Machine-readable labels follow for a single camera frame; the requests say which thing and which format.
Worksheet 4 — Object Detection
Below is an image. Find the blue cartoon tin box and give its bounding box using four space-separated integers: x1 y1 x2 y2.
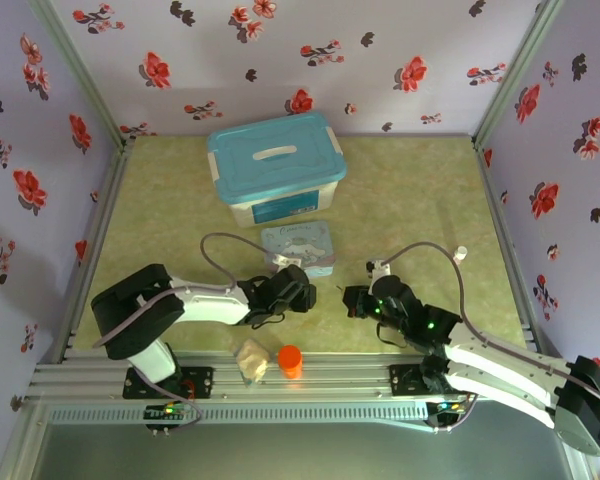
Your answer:
259 219 338 279

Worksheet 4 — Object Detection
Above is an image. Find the orange plastic cup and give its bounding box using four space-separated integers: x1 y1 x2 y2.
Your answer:
277 344 305 380

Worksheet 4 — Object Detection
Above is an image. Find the crumpled clear plastic bag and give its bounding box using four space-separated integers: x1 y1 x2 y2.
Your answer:
233 338 272 386

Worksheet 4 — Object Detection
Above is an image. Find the storage box with blue lid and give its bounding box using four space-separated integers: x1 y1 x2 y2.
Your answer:
206 110 349 229

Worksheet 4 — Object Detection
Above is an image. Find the thin black left gripper wire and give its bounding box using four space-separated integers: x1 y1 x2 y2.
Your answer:
249 310 287 331

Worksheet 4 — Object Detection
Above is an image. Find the thin black gripper wire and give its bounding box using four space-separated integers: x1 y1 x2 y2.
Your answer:
249 310 287 331
376 320 411 348

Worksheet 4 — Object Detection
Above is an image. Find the thin black right gripper wire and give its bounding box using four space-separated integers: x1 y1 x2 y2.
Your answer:
376 320 411 348

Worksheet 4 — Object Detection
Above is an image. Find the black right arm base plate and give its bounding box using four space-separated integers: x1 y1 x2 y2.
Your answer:
388 363 452 399

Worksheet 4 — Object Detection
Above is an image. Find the aluminium front frame rail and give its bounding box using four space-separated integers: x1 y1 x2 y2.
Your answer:
25 348 476 405

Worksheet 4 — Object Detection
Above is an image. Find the grey slotted cable duct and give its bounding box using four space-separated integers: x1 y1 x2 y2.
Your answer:
46 402 430 427

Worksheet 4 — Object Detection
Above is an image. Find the aluminium side frame rail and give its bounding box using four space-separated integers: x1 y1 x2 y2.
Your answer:
471 135 552 357
38 138 132 365

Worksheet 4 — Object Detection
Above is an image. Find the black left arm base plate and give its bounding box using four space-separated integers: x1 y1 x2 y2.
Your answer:
122 366 216 401

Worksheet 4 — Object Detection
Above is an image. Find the aluminium corner post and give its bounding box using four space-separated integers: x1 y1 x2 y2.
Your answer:
28 0 132 149
471 0 567 147

